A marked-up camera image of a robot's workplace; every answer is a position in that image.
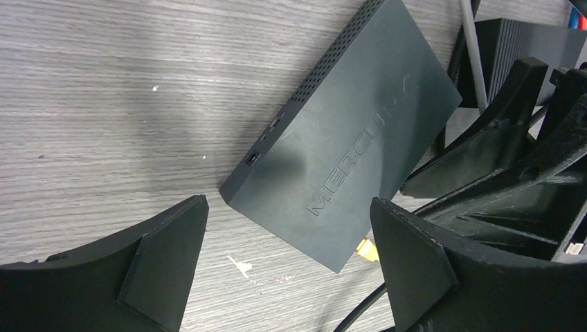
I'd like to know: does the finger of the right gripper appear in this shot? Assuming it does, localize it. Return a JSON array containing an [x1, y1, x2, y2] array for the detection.
[[417, 68, 586, 261], [400, 57, 548, 199]]

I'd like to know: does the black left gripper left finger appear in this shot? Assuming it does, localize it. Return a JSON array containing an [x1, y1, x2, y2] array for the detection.
[[1, 195, 209, 331]]

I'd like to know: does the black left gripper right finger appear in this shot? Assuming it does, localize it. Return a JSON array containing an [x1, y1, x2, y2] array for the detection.
[[370, 198, 586, 331]]

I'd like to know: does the yellow cable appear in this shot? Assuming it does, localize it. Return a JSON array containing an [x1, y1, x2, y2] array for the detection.
[[355, 238, 381, 263]]

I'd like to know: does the black cable teal boot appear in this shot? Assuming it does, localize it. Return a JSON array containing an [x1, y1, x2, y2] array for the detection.
[[334, 283, 387, 332]]

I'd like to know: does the small black TP-Link switch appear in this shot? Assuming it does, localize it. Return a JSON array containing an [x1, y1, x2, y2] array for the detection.
[[475, 18, 586, 106]]

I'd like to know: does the dark grey network switch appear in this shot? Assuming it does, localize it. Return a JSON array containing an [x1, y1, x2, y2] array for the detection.
[[219, 1, 462, 273]]

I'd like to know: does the grey ethernet cable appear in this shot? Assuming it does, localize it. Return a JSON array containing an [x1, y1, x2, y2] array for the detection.
[[458, 0, 489, 115]]

